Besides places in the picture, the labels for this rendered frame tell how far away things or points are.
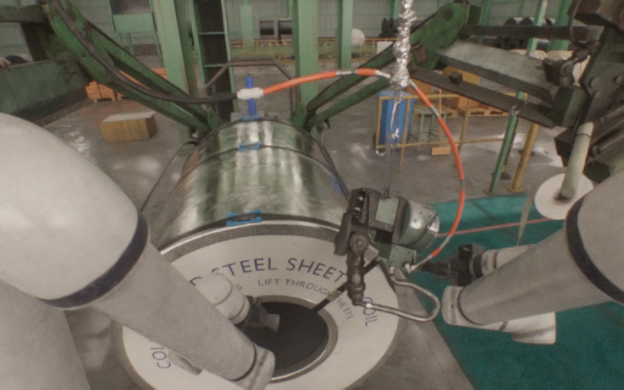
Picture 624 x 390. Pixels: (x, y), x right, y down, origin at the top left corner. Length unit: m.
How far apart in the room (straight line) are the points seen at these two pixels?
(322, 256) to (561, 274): 0.78
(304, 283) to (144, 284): 0.82
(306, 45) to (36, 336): 5.25
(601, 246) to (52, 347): 0.58
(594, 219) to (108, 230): 0.41
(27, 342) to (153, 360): 1.02
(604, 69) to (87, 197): 1.17
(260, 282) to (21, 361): 0.76
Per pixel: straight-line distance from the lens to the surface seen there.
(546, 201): 1.14
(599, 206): 0.33
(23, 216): 0.28
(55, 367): 0.52
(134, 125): 7.08
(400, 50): 0.73
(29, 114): 1.11
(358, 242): 0.85
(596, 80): 1.14
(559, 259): 0.41
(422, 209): 0.93
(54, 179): 0.29
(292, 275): 1.09
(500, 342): 2.61
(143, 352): 1.44
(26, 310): 0.46
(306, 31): 5.45
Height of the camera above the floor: 1.89
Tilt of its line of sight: 29 degrees down
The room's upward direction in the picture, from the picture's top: 1 degrees counter-clockwise
